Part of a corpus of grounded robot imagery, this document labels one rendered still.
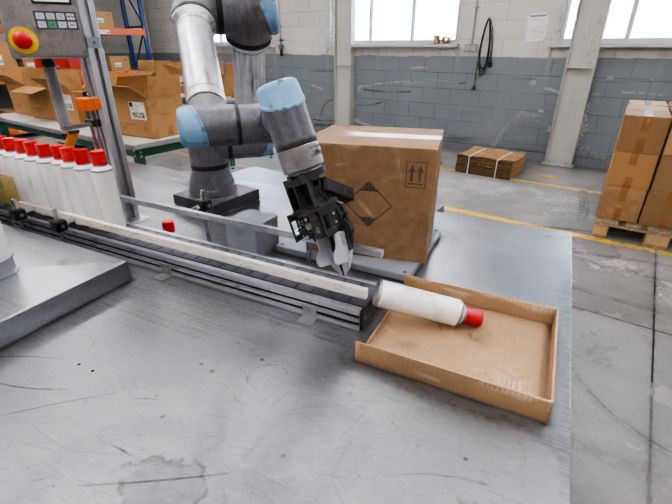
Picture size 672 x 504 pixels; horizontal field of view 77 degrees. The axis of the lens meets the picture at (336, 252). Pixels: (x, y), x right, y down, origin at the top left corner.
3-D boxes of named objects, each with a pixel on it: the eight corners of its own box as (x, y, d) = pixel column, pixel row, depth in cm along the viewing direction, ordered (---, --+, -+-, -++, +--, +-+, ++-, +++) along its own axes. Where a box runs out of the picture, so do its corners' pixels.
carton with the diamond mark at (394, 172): (305, 249, 107) (302, 141, 95) (332, 216, 127) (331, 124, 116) (426, 264, 99) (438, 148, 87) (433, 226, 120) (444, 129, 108)
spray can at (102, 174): (101, 229, 110) (80, 151, 101) (119, 223, 114) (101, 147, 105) (112, 233, 108) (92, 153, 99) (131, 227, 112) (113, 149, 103)
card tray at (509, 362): (354, 360, 72) (355, 341, 70) (403, 289, 93) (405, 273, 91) (547, 424, 60) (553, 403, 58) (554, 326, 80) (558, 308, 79)
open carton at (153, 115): (103, 137, 276) (89, 75, 260) (166, 125, 316) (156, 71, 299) (142, 142, 259) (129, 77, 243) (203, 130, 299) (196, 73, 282)
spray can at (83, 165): (85, 229, 110) (62, 151, 101) (96, 222, 115) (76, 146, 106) (104, 230, 110) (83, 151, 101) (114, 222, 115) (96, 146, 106)
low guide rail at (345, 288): (19, 208, 120) (17, 201, 120) (24, 207, 121) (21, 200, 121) (365, 300, 77) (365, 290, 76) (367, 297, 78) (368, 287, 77)
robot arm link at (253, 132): (234, 107, 84) (238, 98, 74) (289, 104, 87) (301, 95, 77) (239, 147, 86) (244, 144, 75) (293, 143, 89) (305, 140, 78)
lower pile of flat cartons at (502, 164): (453, 171, 493) (455, 153, 484) (471, 162, 531) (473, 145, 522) (510, 181, 457) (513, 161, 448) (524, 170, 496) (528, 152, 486)
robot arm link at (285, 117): (292, 81, 76) (302, 70, 68) (311, 141, 79) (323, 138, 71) (250, 93, 74) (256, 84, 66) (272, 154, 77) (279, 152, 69)
